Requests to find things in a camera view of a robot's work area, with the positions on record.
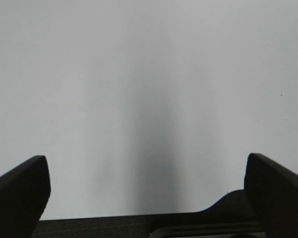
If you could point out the dark robot base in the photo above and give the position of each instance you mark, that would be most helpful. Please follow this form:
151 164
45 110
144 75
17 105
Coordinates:
230 217

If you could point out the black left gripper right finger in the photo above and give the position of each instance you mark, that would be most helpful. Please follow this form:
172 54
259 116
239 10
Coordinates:
272 191

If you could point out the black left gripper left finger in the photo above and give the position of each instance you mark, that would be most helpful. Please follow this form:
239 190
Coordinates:
24 194

